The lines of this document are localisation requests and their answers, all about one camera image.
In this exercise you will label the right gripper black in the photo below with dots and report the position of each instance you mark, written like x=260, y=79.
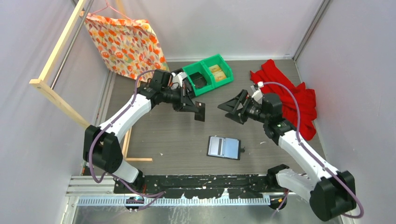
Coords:
x=232, y=105

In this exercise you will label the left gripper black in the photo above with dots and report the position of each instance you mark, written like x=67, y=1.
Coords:
x=185, y=103

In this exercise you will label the dark item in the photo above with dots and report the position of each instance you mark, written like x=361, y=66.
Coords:
x=198, y=80

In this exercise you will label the black leather card holder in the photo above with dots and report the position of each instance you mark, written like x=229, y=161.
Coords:
x=223, y=147

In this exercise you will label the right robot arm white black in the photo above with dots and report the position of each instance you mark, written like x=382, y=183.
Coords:
x=329, y=192

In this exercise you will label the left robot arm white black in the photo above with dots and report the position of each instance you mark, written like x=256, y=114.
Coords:
x=102, y=143

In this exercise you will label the black tray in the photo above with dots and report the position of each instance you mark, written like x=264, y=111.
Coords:
x=178, y=75

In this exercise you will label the green bin with dark item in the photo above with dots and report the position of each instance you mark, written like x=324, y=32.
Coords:
x=198, y=67

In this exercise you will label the green bin with yellow packets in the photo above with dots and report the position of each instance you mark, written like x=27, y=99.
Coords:
x=218, y=59

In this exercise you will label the yellow packets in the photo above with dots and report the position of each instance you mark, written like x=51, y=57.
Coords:
x=217, y=73

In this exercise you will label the red cloth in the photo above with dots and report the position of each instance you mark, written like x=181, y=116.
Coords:
x=306, y=98

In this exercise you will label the floral fabric bag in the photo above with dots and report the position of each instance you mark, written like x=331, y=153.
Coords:
x=127, y=47

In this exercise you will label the pink hanger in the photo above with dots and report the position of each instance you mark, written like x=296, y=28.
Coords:
x=111, y=8

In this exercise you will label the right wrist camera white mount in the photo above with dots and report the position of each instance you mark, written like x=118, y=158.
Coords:
x=257, y=93

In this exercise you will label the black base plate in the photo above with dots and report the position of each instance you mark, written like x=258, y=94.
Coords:
x=200, y=186

